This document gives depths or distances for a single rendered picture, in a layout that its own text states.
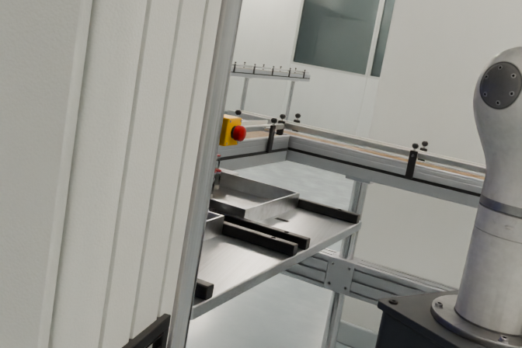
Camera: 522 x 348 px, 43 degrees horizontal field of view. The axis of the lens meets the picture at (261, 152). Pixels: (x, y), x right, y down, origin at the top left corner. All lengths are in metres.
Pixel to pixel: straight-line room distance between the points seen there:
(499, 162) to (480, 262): 0.15
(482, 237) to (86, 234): 0.74
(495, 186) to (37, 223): 0.76
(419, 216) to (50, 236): 2.52
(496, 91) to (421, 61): 1.86
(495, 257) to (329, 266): 1.38
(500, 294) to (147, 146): 0.72
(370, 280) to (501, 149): 1.38
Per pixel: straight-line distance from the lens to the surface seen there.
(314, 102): 9.99
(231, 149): 1.95
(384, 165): 2.22
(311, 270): 2.39
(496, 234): 1.03
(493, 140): 1.01
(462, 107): 2.78
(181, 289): 0.61
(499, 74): 0.96
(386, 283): 2.31
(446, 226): 2.83
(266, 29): 10.37
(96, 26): 0.38
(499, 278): 1.04
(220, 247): 1.13
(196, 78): 0.49
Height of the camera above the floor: 1.22
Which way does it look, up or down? 9 degrees down
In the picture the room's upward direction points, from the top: 10 degrees clockwise
